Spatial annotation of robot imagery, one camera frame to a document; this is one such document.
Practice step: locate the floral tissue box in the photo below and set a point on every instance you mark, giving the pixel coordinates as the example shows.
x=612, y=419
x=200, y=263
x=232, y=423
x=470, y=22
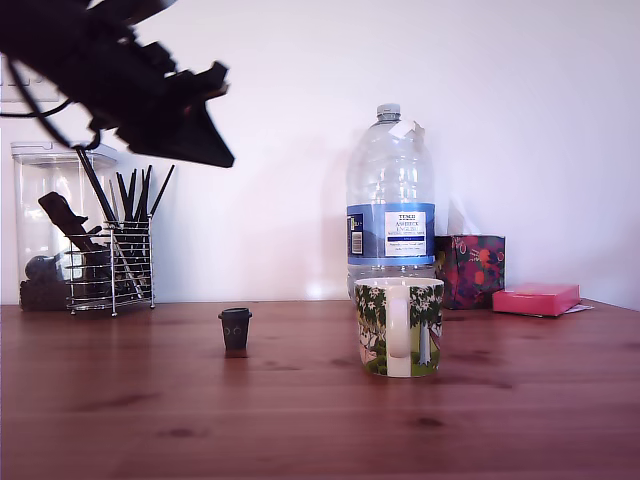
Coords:
x=472, y=270

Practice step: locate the white tissue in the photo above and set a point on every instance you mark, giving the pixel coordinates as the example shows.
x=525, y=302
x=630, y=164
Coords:
x=460, y=220

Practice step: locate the floral printed coffee mug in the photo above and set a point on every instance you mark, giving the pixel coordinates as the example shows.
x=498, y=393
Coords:
x=372, y=320

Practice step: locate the paper sheet under box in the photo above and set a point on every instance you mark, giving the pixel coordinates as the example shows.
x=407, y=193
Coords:
x=582, y=308

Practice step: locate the black chopstick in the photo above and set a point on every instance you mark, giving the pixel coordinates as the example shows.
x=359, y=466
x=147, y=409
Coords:
x=131, y=195
x=161, y=192
x=146, y=192
x=122, y=197

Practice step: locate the black coffee capsule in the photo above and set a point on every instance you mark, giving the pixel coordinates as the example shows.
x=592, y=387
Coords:
x=235, y=332

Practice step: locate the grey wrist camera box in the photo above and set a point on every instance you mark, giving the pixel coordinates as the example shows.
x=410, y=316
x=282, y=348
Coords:
x=135, y=10

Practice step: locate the white wall light switch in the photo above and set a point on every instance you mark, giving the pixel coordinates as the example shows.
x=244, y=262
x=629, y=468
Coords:
x=20, y=96

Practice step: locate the black round knob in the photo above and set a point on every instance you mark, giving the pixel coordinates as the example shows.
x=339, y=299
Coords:
x=39, y=267

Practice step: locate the black angled tool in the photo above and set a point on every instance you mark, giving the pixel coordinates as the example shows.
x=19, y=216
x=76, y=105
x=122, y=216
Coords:
x=62, y=212

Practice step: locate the large clear water bottle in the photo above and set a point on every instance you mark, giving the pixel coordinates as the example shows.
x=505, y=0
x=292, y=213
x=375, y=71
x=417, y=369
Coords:
x=390, y=175

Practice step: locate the pink flat box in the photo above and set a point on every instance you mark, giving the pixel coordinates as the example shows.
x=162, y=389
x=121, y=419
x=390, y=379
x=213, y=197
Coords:
x=535, y=300

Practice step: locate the clear lidded storage container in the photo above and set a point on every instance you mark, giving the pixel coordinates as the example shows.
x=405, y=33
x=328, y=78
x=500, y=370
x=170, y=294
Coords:
x=35, y=170

